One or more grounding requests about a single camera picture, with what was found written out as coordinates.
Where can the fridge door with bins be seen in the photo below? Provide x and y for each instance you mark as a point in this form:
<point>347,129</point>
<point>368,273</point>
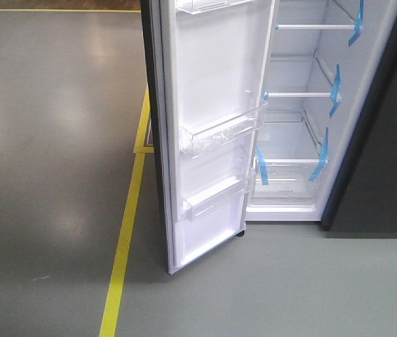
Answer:
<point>206,62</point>

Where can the dark grey fridge unit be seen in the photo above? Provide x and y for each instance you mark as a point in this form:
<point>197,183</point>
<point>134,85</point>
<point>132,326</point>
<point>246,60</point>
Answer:
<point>364,198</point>

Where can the clear middle door bin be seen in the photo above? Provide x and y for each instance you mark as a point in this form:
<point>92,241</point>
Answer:
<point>196,142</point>

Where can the clear door bin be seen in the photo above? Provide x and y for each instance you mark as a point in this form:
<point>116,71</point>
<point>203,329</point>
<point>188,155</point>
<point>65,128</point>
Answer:
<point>194,7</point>
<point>196,142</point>
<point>217,190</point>

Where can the clear lower door bin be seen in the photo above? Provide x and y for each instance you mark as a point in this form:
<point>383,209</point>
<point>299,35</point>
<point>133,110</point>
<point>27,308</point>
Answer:
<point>217,190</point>

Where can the blue tape strip left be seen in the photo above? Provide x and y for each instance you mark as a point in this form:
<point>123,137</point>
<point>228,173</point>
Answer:
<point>263,166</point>

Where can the blue tape strip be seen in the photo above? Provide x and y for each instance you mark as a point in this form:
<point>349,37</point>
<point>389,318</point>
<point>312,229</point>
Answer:
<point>358,25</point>
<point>335,92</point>
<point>263,166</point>
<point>323,158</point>

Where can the clear crisper drawer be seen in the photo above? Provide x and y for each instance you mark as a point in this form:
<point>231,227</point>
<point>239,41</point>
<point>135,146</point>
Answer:
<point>288,182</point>

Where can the clear upper door bin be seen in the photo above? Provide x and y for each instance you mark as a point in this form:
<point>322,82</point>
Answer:
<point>194,7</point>

